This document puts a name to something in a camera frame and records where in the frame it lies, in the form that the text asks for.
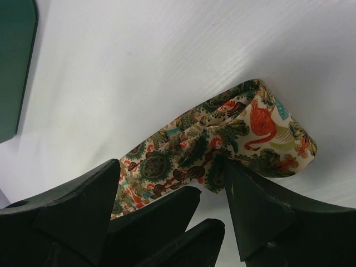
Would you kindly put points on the paisley flamingo patterned tie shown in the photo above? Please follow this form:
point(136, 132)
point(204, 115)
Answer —
point(246, 123)

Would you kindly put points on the green divided plastic tray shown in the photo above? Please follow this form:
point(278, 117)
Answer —
point(19, 21)

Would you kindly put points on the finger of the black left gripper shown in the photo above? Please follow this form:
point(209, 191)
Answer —
point(155, 211)
point(167, 242)

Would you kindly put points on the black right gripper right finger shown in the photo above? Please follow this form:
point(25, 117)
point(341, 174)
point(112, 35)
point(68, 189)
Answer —
point(275, 226)

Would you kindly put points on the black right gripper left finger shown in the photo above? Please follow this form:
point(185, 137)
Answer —
point(64, 226)

